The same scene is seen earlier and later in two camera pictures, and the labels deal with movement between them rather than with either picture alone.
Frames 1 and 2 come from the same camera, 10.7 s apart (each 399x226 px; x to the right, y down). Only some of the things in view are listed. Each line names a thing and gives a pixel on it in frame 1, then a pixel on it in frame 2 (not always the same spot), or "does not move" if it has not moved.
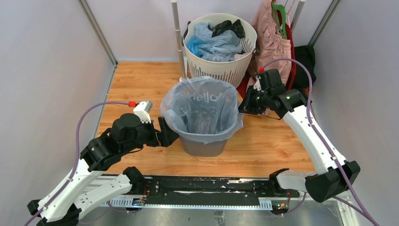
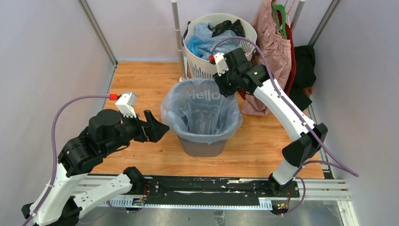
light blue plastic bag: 202,108 does not move
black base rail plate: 212,188 does not move
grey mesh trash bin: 192,148 does not move
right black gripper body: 256,100 -> 227,83
